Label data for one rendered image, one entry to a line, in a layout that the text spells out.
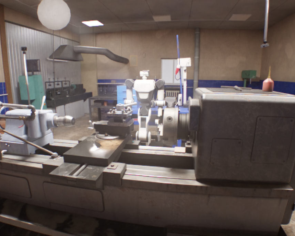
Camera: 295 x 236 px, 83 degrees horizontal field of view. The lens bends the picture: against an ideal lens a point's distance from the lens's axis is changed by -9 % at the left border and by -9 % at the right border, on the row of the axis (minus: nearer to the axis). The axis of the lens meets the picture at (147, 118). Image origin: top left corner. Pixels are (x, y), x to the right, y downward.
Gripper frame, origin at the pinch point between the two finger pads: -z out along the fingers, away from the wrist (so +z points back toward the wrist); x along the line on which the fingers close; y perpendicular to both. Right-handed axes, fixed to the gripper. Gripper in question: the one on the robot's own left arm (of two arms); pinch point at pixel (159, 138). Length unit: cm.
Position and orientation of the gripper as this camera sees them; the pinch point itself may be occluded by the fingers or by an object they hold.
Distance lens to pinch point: 257.3
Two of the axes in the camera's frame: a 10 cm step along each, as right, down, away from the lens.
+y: 9.8, 0.4, -1.7
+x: -1.7, 0.2, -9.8
